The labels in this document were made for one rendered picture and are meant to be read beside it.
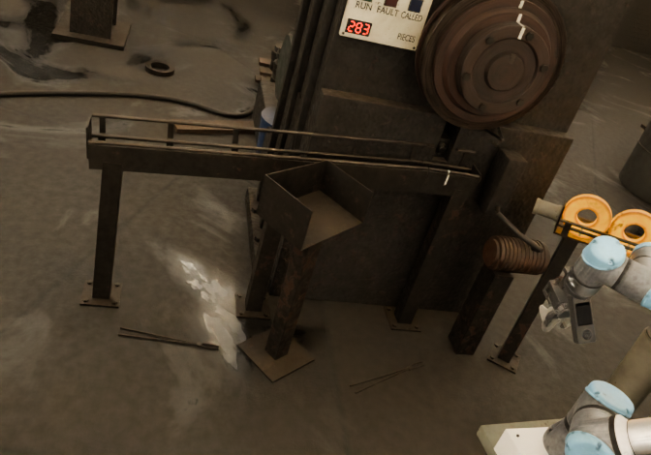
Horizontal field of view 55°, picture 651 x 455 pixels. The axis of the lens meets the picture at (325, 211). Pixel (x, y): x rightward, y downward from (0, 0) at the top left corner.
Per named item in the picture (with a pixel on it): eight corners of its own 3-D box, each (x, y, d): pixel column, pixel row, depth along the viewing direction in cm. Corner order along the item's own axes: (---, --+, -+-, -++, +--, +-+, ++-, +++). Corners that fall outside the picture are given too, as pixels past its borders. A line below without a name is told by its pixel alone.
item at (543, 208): (533, 209, 226) (538, 195, 223) (558, 218, 224) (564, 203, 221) (530, 216, 221) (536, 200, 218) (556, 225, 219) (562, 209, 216)
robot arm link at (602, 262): (624, 272, 127) (584, 251, 130) (602, 297, 136) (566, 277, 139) (636, 246, 131) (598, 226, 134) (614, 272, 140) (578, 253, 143)
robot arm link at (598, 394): (612, 427, 166) (640, 392, 159) (606, 459, 155) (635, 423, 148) (570, 401, 170) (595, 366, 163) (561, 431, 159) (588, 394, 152)
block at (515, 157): (473, 199, 237) (498, 144, 225) (491, 202, 240) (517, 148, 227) (483, 216, 229) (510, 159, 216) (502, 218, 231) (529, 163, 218)
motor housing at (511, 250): (439, 332, 256) (489, 227, 228) (487, 336, 261) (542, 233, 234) (449, 356, 245) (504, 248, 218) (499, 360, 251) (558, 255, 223)
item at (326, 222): (223, 350, 218) (264, 174, 181) (279, 324, 236) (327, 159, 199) (260, 390, 207) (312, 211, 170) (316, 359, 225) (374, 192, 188)
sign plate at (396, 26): (338, 33, 198) (354, -25, 189) (414, 48, 205) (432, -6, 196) (339, 35, 196) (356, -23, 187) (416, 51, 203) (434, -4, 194)
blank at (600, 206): (572, 187, 216) (571, 191, 213) (619, 202, 211) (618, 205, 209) (557, 226, 224) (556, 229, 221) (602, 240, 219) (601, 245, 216)
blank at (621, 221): (619, 202, 211) (618, 206, 209) (667, 217, 207) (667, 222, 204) (602, 241, 219) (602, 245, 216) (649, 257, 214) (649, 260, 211)
